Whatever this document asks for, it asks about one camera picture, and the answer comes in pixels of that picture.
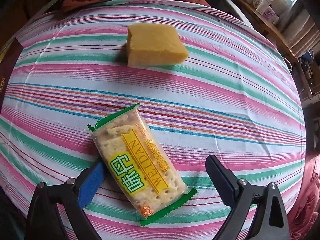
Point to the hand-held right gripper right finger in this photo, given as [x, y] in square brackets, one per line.
[221, 177]

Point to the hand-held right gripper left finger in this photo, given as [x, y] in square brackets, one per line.
[91, 182]

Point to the green yellow cracker packet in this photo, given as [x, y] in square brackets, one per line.
[140, 167]

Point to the striped bedsheet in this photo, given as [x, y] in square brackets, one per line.
[200, 92]

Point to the red floral blanket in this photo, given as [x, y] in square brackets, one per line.
[310, 200]

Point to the yellow sponge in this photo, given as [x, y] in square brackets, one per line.
[152, 45]

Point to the wooden bedside table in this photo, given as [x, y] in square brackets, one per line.
[275, 32]

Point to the patterned pink curtain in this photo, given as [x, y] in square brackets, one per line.
[301, 30]

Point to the purple box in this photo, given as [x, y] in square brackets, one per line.
[272, 15]

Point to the tall white box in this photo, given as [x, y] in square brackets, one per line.
[263, 1]

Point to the white bed side rail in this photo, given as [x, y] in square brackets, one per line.
[235, 7]

